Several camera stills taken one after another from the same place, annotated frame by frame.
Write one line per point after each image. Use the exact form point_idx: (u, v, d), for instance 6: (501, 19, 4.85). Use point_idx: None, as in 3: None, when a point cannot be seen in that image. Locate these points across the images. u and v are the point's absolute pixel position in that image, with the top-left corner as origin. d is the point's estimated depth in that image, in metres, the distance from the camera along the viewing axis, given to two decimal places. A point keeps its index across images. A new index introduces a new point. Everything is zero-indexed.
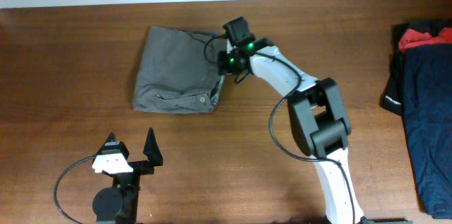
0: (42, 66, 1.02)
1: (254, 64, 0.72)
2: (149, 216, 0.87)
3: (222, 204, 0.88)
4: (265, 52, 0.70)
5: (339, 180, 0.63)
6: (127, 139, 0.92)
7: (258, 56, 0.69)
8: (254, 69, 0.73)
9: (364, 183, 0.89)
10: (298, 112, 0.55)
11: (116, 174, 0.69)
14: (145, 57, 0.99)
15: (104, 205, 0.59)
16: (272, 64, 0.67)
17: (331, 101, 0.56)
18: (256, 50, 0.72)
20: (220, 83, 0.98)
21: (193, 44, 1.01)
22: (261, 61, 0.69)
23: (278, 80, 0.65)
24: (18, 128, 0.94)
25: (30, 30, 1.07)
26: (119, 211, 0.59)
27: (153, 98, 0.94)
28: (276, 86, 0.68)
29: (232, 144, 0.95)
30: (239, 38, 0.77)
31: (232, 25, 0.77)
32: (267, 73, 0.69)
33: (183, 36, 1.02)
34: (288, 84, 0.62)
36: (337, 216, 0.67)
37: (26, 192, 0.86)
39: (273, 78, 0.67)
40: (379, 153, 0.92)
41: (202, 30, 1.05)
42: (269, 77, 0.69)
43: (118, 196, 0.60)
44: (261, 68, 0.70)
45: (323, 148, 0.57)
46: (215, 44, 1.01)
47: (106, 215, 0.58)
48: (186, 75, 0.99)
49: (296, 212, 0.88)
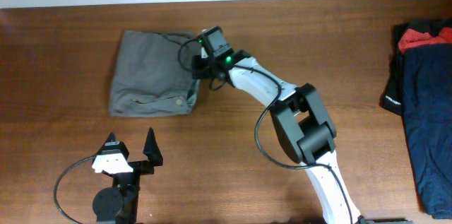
0: (45, 68, 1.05)
1: (234, 76, 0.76)
2: (149, 215, 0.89)
3: (220, 204, 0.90)
4: (244, 64, 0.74)
5: (331, 183, 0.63)
6: (128, 140, 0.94)
7: (236, 68, 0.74)
8: (234, 80, 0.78)
9: (364, 182, 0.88)
10: (281, 119, 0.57)
11: (116, 174, 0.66)
14: (120, 61, 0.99)
15: (104, 205, 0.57)
16: (252, 75, 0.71)
17: (313, 106, 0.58)
18: (234, 63, 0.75)
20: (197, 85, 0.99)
21: (167, 46, 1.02)
22: (241, 73, 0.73)
23: (260, 91, 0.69)
24: (22, 128, 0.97)
25: (32, 31, 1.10)
26: (119, 211, 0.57)
27: (130, 102, 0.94)
28: (258, 96, 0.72)
29: (232, 144, 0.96)
30: (216, 50, 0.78)
31: (207, 37, 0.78)
32: (248, 84, 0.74)
33: (157, 39, 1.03)
34: (270, 95, 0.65)
36: (334, 220, 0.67)
37: (30, 191, 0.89)
39: (256, 89, 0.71)
40: (380, 153, 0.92)
41: (176, 32, 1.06)
42: (250, 87, 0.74)
43: (118, 196, 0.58)
44: (243, 80, 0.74)
45: (311, 153, 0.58)
46: (188, 46, 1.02)
47: (106, 215, 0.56)
48: (162, 78, 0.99)
49: (294, 212, 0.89)
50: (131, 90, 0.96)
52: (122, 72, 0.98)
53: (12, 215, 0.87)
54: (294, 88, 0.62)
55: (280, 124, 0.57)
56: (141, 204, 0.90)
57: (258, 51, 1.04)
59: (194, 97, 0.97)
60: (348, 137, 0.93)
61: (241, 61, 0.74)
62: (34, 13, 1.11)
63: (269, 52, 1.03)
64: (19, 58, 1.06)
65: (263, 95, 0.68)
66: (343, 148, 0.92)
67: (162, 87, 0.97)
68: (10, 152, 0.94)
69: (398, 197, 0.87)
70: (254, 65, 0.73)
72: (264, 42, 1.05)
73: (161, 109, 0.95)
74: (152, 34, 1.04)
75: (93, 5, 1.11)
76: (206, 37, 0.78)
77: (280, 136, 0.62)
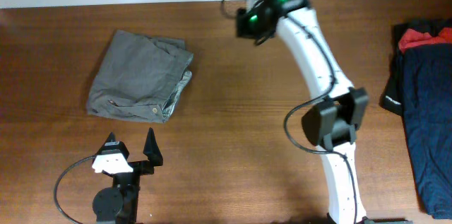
0: (46, 67, 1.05)
1: (285, 30, 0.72)
2: (150, 215, 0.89)
3: (220, 204, 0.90)
4: (299, 19, 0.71)
5: (345, 175, 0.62)
6: (128, 139, 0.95)
7: (291, 16, 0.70)
8: (281, 30, 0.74)
9: (364, 183, 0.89)
10: (323, 119, 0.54)
11: (116, 174, 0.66)
14: (105, 61, 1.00)
15: (105, 205, 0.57)
16: (308, 44, 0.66)
17: (357, 109, 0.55)
18: (288, 9, 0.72)
20: (176, 95, 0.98)
21: (155, 50, 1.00)
22: (296, 33, 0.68)
23: (308, 66, 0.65)
24: (20, 128, 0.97)
25: (31, 31, 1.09)
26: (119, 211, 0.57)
27: (106, 104, 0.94)
28: (304, 68, 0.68)
29: (232, 144, 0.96)
30: None
31: None
32: (296, 46, 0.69)
33: (146, 42, 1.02)
34: (321, 80, 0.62)
36: (338, 213, 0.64)
37: (31, 191, 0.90)
39: (304, 59, 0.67)
40: (380, 154, 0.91)
41: (167, 39, 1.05)
42: (296, 51, 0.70)
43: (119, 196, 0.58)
44: (294, 42, 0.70)
45: (330, 141, 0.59)
46: (177, 53, 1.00)
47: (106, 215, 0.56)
48: (143, 83, 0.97)
49: (294, 213, 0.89)
50: (110, 92, 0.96)
52: (104, 74, 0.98)
53: (13, 215, 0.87)
54: (349, 87, 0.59)
55: (320, 121, 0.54)
56: (141, 204, 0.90)
57: (258, 51, 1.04)
59: (171, 109, 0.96)
60: None
61: (297, 12, 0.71)
62: (34, 13, 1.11)
63: (268, 53, 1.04)
64: (19, 59, 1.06)
65: (311, 74, 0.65)
66: None
67: (140, 92, 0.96)
68: (11, 152, 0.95)
69: (398, 197, 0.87)
70: (310, 28, 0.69)
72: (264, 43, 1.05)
73: (135, 114, 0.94)
74: (143, 38, 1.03)
75: (92, 6, 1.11)
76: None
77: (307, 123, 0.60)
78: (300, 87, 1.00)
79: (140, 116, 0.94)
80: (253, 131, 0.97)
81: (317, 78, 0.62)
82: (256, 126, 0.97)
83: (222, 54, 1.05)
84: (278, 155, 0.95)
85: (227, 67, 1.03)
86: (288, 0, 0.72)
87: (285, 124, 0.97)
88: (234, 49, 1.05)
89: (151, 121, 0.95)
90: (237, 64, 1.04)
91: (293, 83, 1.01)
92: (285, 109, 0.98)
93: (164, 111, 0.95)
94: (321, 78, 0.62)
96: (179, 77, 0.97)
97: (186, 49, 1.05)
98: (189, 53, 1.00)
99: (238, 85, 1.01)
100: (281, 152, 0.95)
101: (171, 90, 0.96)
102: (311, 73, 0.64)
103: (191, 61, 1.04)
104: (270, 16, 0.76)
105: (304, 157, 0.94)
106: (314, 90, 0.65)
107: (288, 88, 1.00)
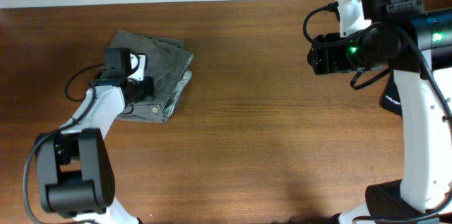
0: (48, 69, 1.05)
1: (411, 90, 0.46)
2: (149, 215, 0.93)
3: (222, 204, 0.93)
4: (443, 83, 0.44)
5: None
6: (133, 139, 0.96)
7: (433, 76, 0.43)
8: (398, 77, 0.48)
9: (364, 182, 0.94)
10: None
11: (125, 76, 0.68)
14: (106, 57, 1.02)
15: (111, 61, 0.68)
16: (439, 128, 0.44)
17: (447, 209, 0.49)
18: (432, 46, 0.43)
20: (176, 95, 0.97)
21: (156, 49, 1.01)
22: (429, 106, 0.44)
23: (424, 160, 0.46)
24: (24, 128, 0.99)
25: (29, 30, 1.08)
26: (117, 68, 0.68)
27: None
28: (409, 151, 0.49)
29: (232, 144, 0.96)
30: None
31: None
32: (421, 121, 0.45)
33: (147, 42, 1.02)
34: (433, 186, 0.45)
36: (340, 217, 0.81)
37: None
39: (423, 144, 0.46)
40: (378, 153, 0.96)
41: (167, 39, 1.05)
42: (412, 124, 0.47)
43: (120, 56, 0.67)
44: (414, 113, 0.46)
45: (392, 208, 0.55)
46: (177, 51, 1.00)
47: (111, 73, 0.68)
48: None
49: (295, 213, 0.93)
50: None
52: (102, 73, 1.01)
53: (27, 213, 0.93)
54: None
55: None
56: (143, 203, 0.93)
57: (260, 52, 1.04)
59: (171, 109, 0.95)
60: (348, 137, 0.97)
61: (440, 71, 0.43)
62: (32, 13, 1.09)
63: (269, 53, 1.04)
64: (20, 59, 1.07)
65: (423, 169, 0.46)
66: (343, 148, 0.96)
67: None
68: (15, 155, 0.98)
69: None
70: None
72: (265, 44, 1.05)
73: (134, 114, 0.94)
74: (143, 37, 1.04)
75: (90, 6, 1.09)
76: None
77: (375, 198, 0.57)
78: (301, 86, 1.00)
79: (138, 116, 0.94)
80: (253, 132, 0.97)
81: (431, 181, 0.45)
82: (256, 126, 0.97)
83: (224, 54, 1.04)
84: (278, 155, 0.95)
85: (228, 67, 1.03)
86: (442, 30, 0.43)
87: (286, 124, 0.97)
88: (236, 49, 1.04)
89: (151, 121, 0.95)
90: (239, 63, 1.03)
91: (294, 83, 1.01)
92: (285, 109, 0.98)
93: (164, 110, 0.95)
94: (433, 186, 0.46)
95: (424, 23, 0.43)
96: (179, 77, 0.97)
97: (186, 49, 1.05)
98: (190, 54, 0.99)
99: (238, 85, 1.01)
100: (281, 152, 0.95)
101: (171, 90, 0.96)
102: (424, 169, 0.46)
103: (192, 61, 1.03)
104: (407, 49, 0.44)
105: (305, 157, 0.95)
106: (421, 181, 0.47)
107: (289, 89, 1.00)
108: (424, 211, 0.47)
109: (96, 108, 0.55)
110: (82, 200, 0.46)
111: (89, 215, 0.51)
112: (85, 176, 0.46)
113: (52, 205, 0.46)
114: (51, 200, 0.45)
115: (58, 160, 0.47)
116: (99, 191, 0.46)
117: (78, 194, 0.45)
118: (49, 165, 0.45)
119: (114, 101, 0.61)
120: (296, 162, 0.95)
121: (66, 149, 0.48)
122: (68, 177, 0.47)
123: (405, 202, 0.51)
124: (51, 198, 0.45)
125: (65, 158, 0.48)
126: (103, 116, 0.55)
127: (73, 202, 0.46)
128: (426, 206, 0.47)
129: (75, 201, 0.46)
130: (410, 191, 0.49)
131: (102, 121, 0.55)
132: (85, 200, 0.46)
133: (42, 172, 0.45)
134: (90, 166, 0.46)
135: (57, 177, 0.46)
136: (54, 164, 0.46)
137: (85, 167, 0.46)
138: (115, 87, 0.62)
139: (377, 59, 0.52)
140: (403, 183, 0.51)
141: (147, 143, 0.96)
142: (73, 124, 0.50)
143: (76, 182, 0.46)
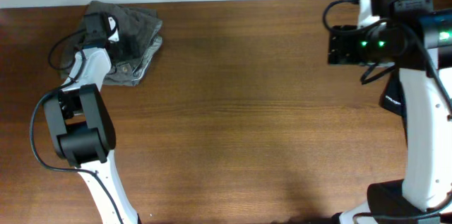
0: (45, 68, 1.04)
1: (417, 87, 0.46)
2: (149, 215, 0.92)
3: (222, 204, 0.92)
4: (448, 83, 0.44)
5: None
6: (132, 139, 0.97)
7: (438, 75, 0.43)
8: (405, 75, 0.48)
9: (364, 182, 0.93)
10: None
11: (104, 37, 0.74)
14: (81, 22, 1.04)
15: (91, 25, 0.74)
16: (445, 128, 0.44)
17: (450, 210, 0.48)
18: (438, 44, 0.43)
20: (147, 60, 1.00)
21: (126, 18, 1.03)
22: (434, 104, 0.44)
23: (429, 159, 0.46)
24: (21, 128, 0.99)
25: (27, 30, 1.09)
26: (99, 31, 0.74)
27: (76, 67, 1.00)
28: (412, 149, 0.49)
29: (232, 145, 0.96)
30: None
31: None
32: (426, 119, 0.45)
33: (117, 10, 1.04)
34: (436, 186, 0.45)
36: (340, 215, 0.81)
37: (39, 191, 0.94)
39: (426, 143, 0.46)
40: (378, 153, 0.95)
41: (139, 8, 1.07)
42: (416, 123, 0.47)
43: (99, 19, 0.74)
44: (419, 111, 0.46)
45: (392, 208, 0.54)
46: (147, 19, 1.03)
47: (93, 36, 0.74)
48: None
49: (295, 213, 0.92)
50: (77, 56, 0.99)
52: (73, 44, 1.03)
53: (25, 213, 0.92)
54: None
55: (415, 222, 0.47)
56: (142, 203, 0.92)
57: (259, 51, 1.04)
59: (141, 73, 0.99)
60: (348, 137, 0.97)
61: (445, 70, 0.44)
62: (31, 13, 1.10)
63: (269, 53, 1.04)
64: (18, 57, 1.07)
65: (426, 168, 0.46)
66: (343, 148, 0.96)
67: None
68: (13, 153, 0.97)
69: None
70: None
72: (265, 42, 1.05)
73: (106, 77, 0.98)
74: (114, 6, 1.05)
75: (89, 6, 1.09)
76: None
77: (378, 197, 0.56)
78: (301, 85, 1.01)
79: (111, 80, 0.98)
80: (253, 132, 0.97)
81: (434, 179, 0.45)
82: (256, 126, 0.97)
83: (223, 54, 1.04)
84: (278, 155, 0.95)
85: (227, 67, 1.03)
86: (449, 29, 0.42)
87: (286, 125, 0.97)
88: (236, 49, 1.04)
89: (123, 85, 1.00)
90: (238, 63, 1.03)
91: (294, 83, 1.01)
92: (285, 110, 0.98)
93: (134, 73, 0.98)
94: (436, 185, 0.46)
95: (431, 21, 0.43)
96: (149, 43, 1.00)
97: (186, 48, 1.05)
98: (159, 22, 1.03)
99: (238, 86, 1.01)
100: (280, 152, 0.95)
101: (141, 55, 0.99)
102: (427, 167, 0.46)
103: (191, 61, 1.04)
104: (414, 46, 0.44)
105: (305, 157, 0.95)
106: (424, 179, 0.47)
107: (289, 89, 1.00)
108: (425, 210, 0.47)
109: (89, 68, 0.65)
110: (90, 145, 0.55)
111: (91, 166, 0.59)
112: (90, 125, 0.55)
113: (63, 151, 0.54)
114: (63, 147, 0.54)
115: (63, 114, 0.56)
116: (103, 136, 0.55)
117: (86, 140, 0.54)
118: (57, 119, 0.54)
119: (102, 62, 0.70)
120: (296, 162, 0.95)
121: (68, 104, 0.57)
122: (73, 128, 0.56)
123: (407, 201, 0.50)
124: (62, 145, 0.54)
125: (69, 113, 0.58)
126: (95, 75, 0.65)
127: (80, 148, 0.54)
128: (428, 205, 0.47)
129: (82, 146, 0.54)
130: (412, 189, 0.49)
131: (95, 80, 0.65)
132: (92, 145, 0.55)
133: (52, 124, 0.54)
134: (94, 117, 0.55)
135: (66, 129, 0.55)
136: (61, 116, 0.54)
137: (89, 116, 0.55)
138: (100, 49, 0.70)
139: (386, 56, 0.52)
140: (405, 182, 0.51)
141: (147, 144, 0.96)
142: (72, 82, 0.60)
143: (82, 131, 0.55)
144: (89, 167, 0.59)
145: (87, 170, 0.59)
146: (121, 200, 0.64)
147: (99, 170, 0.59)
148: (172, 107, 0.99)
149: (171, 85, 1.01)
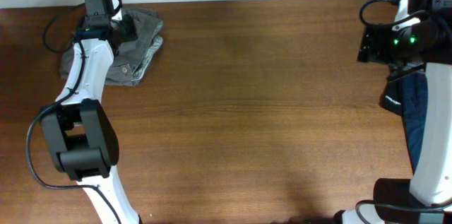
0: (45, 68, 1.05)
1: (443, 83, 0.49)
2: (149, 215, 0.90)
3: (222, 204, 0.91)
4: None
5: None
6: (132, 138, 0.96)
7: None
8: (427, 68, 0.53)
9: (365, 183, 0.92)
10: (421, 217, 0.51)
11: (106, 20, 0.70)
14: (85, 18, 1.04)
15: (92, 7, 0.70)
16: None
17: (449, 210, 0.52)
18: None
20: (148, 60, 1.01)
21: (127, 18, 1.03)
22: None
23: (442, 156, 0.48)
24: (20, 127, 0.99)
25: (27, 29, 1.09)
26: (100, 14, 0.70)
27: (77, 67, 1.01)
28: (426, 145, 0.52)
29: (232, 144, 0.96)
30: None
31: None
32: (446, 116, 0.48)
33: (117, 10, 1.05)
34: (444, 183, 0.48)
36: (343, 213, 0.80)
37: (37, 191, 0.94)
39: (442, 140, 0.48)
40: (378, 153, 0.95)
41: (139, 8, 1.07)
42: (435, 119, 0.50)
43: (101, 0, 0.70)
44: (440, 108, 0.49)
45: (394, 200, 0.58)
46: (147, 19, 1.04)
47: (94, 19, 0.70)
48: None
49: (296, 213, 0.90)
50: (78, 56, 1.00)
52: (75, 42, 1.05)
53: (22, 213, 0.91)
54: None
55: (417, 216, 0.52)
56: (142, 204, 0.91)
57: (259, 51, 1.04)
59: (141, 73, 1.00)
60: (348, 137, 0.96)
61: None
62: (32, 13, 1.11)
63: (269, 52, 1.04)
64: (17, 56, 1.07)
65: (437, 165, 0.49)
66: (343, 148, 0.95)
67: None
68: (13, 153, 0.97)
69: None
70: None
72: (265, 42, 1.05)
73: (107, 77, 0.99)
74: None
75: None
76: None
77: (385, 191, 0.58)
78: (300, 84, 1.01)
79: (111, 79, 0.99)
80: (253, 131, 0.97)
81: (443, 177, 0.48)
82: (256, 126, 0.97)
83: (223, 53, 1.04)
84: (278, 154, 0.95)
85: (227, 67, 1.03)
86: None
87: (286, 124, 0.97)
88: (236, 48, 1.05)
89: (123, 85, 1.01)
90: (238, 62, 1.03)
91: (293, 83, 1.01)
92: (285, 109, 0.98)
93: (134, 74, 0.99)
94: (445, 182, 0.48)
95: None
96: (150, 43, 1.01)
97: (186, 48, 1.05)
98: (161, 22, 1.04)
99: (239, 85, 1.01)
100: (281, 152, 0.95)
101: (142, 55, 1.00)
102: (438, 164, 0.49)
103: (192, 61, 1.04)
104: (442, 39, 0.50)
105: (305, 157, 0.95)
106: (431, 176, 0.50)
107: (289, 88, 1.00)
108: (429, 205, 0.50)
109: (89, 70, 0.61)
110: (91, 160, 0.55)
111: (92, 181, 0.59)
112: (91, 143, 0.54)
113: (66, 167, 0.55)
114: (64, 164, 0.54)
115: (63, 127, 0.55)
116: (104, 152, 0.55)
117: (87, 157, 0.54)
118: (56, 134, 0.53)
119: (105, 55, 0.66)
120: (296, 162, 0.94)
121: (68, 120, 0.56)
122: (73, 144, 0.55)
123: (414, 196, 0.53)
124: (63, 162, 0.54)
125: (68, 124, 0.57)
126: (96, 75, 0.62)
127: (82, 163, 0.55)
128: (433, 201, 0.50)
129: (85, 162, 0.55)
130: (419, 184, 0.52)
131: (96, 82, 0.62)
132: (94, 161, 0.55)
133: (51, 143, 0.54)
134: (95, 135, 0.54)
135: (65, 147, 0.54)
136: (59, 135, 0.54)
137: (90, 134, 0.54)
138: (102, 42, 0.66)
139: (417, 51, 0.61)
140: (414, 177, 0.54)
141: (147, 144, 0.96)
142: (71, 93, 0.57)
143: (83, 145, 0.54)
144: (90, 182, 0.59)
145: (89, 185, 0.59)
146: (122, 208, 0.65)
147: (100, 184, 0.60)
148: (173, 107, 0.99)
149: (171, 85, 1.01)
